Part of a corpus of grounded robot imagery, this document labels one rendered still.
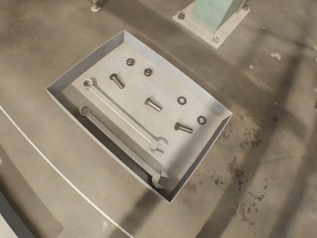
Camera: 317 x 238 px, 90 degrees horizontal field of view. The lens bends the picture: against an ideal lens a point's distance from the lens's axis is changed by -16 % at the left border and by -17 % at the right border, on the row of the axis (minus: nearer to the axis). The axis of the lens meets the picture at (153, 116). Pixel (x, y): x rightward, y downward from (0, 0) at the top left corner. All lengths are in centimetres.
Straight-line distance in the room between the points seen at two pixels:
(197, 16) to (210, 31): 6
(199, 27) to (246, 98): 27
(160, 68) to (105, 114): 19
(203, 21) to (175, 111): 33
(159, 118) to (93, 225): 27
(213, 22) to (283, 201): 55
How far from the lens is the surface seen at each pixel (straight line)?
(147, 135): 42
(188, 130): 44
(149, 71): 49
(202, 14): 65
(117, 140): 41
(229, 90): 56
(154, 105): 44
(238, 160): 50
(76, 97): 47
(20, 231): 43
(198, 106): 49
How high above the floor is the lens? 41
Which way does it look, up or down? 67 degrees down
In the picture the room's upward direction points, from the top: 23 degrees clockwise
